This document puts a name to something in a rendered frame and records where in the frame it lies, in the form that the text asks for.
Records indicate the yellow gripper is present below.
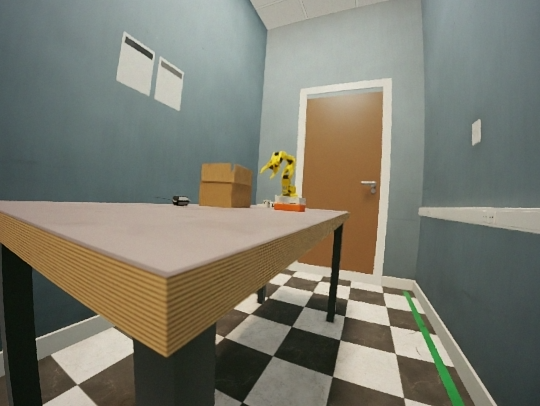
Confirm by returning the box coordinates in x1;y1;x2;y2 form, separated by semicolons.
260;160;281;180

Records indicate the orange digital multimeter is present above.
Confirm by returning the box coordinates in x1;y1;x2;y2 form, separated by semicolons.
274;203;305;212

